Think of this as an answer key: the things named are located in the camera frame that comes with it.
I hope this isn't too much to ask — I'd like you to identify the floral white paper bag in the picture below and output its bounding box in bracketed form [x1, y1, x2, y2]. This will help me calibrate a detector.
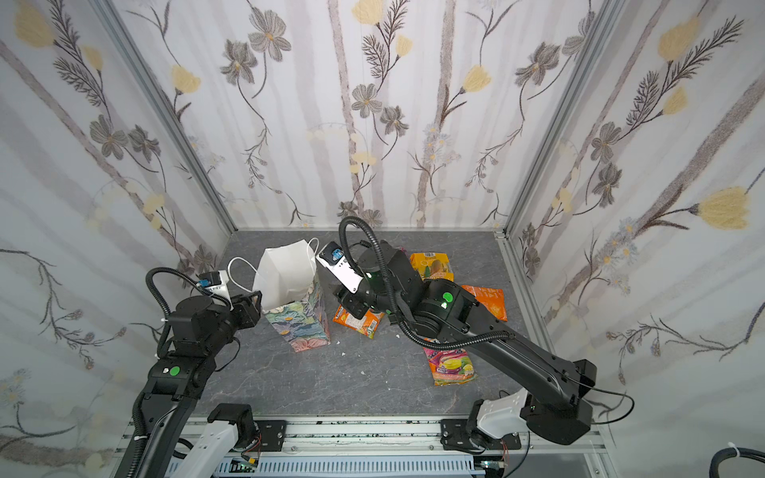
[226, 237, 331, 353]

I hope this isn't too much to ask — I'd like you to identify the orange white snack packet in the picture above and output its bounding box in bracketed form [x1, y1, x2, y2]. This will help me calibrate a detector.
[333, 306, 386, 340]

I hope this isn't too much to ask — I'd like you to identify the pink Fox's candy packet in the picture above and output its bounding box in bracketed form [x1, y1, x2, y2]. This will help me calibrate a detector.
[424, 348, 475, 386]

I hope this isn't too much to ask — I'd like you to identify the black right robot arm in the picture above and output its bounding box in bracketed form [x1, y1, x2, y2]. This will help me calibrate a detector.
[319, 216, 599, 454]

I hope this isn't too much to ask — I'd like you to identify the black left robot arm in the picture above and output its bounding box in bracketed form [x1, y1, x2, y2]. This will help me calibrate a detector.
[116, 267, 262, 477]

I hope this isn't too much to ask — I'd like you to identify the yellow mango gummy packet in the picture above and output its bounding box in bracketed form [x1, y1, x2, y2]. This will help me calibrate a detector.
[410, 253, 454, 281]

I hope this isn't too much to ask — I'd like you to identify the orange chips packet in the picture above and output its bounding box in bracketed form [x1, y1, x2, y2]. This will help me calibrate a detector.
[462, 285, 508, 322]

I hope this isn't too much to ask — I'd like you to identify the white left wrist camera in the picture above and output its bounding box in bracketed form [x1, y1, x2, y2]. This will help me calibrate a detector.
[197, 270, 231, 300]

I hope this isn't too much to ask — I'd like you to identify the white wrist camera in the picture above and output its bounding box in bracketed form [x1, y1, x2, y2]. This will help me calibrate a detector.
[317, 241, 363, 294]
[197, 270, 231, 300]

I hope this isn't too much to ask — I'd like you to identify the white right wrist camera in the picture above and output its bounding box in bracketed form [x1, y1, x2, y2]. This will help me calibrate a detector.
[317, 241, 363, 294]

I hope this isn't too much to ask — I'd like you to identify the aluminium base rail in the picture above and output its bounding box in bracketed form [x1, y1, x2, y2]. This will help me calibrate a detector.
[209, 415, 618, 477]

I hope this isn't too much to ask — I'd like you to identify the white cable duct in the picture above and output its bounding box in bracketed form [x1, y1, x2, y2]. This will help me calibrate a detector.
[250, 455, 485, 477]

